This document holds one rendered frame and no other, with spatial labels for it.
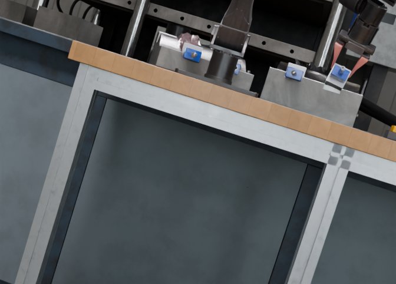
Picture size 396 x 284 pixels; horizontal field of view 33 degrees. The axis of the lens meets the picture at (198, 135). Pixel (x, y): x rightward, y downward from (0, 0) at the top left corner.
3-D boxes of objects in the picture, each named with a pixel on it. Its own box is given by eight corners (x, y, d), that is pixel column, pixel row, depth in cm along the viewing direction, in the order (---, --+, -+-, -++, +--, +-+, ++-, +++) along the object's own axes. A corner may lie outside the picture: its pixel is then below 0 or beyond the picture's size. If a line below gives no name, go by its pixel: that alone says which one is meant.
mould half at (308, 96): (352, 127, 176) (368, 79, 174) (259, 98, 180) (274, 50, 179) (343, 125, 225) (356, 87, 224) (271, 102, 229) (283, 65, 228)
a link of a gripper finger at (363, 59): (334, 65, 181) (350, 35, 177) (357, 78, 180) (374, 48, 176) (330, 71, 175) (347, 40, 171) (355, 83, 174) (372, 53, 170)
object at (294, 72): (299, 85, 169) (306, 65, 169) (280, 79, 170) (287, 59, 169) (300, 87, 182) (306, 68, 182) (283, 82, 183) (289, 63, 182)
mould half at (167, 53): (247, 94, 177) (260, 55, 176) (155, 65, 173) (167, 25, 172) (220, 86, 226) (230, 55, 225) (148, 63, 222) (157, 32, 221)
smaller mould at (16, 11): (21, 23, 209) (26, 5, 209) (-15, 12, 211) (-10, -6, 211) (43, 30, 226) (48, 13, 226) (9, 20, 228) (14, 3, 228)
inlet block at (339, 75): (347, 82, 166) (357, 63, 167) (329, 72, 167) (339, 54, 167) (340, 91, 179) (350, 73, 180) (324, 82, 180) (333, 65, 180)
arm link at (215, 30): (215, 25, 157) (214, 22, 151) (250, 35, 156) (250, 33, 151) (207, 50, 157) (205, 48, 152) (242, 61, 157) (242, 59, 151)
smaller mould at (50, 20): (76, 40, 202) (83, 19, 201) (32, 27, 204) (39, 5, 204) (97, 48, 221) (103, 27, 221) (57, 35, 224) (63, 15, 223)
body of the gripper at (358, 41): (339, 35, 178) (352, 10, 175) (373, 52, 177) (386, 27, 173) (335, 39, 172) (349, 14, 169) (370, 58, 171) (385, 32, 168)
